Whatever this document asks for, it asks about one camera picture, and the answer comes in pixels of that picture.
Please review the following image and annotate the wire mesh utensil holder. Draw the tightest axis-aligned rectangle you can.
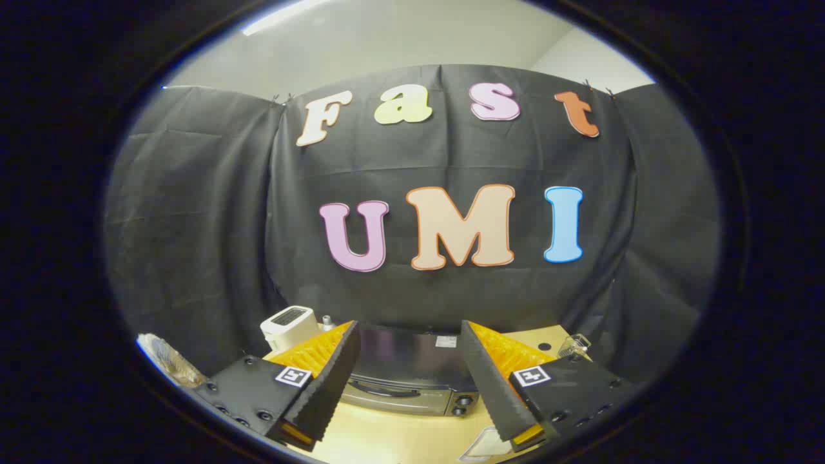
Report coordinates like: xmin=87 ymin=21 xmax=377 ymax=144
xmin=558 ymin=333 xmax=592 ymax=360

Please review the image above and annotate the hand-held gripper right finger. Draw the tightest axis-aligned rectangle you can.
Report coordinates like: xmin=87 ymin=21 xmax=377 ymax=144
xmin=460 ymin=320 xmax=636 ymax=453

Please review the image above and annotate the cream pop-up toaster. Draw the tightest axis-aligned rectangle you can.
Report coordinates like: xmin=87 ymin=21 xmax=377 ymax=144
xmin=260 ymin=305 xmax=321 ymax=354

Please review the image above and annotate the black toaster oven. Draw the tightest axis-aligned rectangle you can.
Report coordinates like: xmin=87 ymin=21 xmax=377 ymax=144
xmin=342 ymin=325 xmax=481 ymax=417

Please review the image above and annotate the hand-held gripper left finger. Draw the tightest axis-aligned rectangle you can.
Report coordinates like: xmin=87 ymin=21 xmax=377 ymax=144
xmin=193 ymin=320 xmax=362 ymax=452

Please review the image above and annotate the black backdrop cloth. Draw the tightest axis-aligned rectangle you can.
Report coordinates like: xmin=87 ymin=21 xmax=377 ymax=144
xmin=103 ymin=63 xmax=721 ymax=387

